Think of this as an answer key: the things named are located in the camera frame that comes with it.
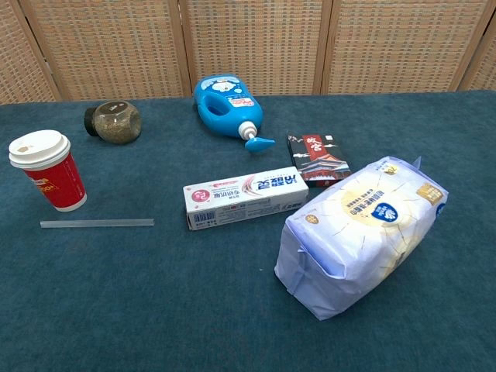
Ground transparent plastic straw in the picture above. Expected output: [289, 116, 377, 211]
[40, 219, 156, 229]

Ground red paper cup white lid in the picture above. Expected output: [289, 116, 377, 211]
[8, 129, 88, 212]

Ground white toothpaste box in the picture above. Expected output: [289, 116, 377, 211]
[182, 167, 310, 232]

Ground dark palace print box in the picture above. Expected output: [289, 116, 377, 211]
[286, 133, 353, 189]

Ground blue pump detergent bottle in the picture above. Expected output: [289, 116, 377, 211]
[193, 74, 277, 153]

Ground white tissue pack bag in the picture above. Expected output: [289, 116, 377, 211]
[274, 155, 450, 322]

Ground woven folding screen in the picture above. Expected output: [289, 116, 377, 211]
[0, 0, 496, 105]

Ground round glass spice jar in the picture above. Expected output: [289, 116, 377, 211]
[84, 100, 143, 146]

